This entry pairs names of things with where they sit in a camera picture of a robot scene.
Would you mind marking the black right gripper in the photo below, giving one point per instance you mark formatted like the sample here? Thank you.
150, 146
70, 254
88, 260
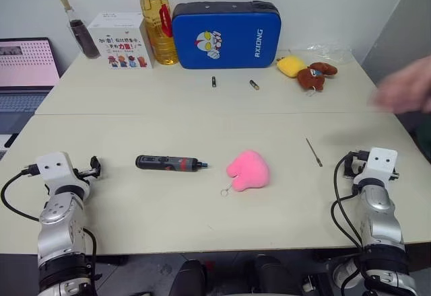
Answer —
361, 161

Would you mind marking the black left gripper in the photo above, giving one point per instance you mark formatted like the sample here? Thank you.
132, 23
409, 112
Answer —
82, 174

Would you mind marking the long thin screwdriver bit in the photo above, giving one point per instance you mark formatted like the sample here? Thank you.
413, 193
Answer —
314, 152

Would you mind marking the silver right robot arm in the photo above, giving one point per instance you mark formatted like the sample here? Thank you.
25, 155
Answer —
380, 222

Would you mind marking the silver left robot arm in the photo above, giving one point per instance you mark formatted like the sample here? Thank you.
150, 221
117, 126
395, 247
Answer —
57, 222

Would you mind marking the small brass bit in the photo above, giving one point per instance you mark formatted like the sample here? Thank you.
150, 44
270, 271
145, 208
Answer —
254, 85

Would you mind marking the person's bare hand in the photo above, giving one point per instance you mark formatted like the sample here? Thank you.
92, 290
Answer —
402, 85

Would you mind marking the brown plush toy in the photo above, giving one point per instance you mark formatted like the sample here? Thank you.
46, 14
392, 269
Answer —
314, 75

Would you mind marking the pink plush toy keyring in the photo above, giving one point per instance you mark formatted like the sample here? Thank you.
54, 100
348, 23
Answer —
250, 171

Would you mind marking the white shoe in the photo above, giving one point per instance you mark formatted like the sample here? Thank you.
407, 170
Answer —
345, 274

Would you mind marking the clear plastic bag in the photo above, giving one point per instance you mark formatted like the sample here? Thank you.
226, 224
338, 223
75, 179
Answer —
331, 52

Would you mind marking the yellow plush toy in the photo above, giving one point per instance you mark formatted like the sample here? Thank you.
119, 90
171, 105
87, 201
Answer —
291, 66

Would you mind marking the open grey laptop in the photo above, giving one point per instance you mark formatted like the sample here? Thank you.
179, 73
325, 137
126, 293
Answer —
25, 70

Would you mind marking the white printed cardboard box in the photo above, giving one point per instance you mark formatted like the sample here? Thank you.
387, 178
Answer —
121, 40

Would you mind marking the corked dark liquid glass bottle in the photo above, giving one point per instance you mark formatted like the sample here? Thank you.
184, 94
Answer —
82, 37

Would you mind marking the dark rounded shape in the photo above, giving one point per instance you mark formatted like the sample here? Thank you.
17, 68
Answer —
187, 277
274, 276

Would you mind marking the yellow cooking oil bottle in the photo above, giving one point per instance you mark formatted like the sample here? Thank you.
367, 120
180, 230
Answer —
160, 30

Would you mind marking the blue cartoon print case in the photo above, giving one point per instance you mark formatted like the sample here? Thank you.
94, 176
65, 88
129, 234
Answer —
229, 35

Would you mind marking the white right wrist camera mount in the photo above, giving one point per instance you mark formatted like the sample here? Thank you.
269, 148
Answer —
378, 165

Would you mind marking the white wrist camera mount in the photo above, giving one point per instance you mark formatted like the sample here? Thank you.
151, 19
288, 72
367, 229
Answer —
55, 171
378, 165

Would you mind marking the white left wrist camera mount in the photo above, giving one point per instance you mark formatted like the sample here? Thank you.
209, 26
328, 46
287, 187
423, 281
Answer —
55, 171

